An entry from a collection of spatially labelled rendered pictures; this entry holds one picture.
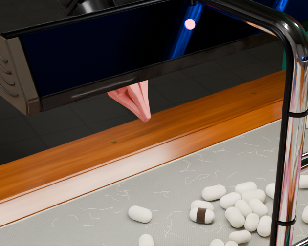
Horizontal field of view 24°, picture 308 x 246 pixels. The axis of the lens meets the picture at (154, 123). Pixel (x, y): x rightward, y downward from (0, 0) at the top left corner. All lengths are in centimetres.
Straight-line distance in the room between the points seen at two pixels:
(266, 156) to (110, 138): 26
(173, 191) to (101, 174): 11
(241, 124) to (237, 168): 13
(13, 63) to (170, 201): 47
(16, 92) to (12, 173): 45
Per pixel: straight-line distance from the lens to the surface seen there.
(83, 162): 113
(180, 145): 119
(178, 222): 103
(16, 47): 67
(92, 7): 109
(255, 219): 102
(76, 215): 105
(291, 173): 74
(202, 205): 104
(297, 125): 71
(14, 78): 67
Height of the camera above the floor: 135
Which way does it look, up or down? 28 degrees down
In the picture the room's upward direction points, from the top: straight up
